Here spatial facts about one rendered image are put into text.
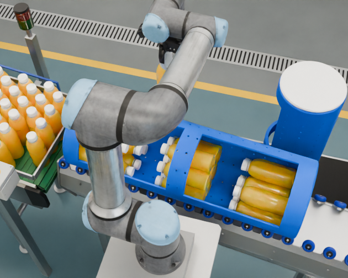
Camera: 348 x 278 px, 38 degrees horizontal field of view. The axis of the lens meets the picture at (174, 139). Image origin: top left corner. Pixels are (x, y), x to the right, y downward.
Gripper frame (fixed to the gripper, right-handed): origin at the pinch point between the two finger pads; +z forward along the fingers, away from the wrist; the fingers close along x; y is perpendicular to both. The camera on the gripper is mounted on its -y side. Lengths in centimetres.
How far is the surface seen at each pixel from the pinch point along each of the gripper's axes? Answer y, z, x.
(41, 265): -51, 124, -50
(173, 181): 12.7, 25.5, -28.9
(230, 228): 35, 48, -30
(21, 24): -71, 27, 19
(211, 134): 20.2, 19.7, -10.4
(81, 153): -23.0, 29.7, -27.2
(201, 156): 19.3, 24.0, -17.5
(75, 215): -52, 144, -14
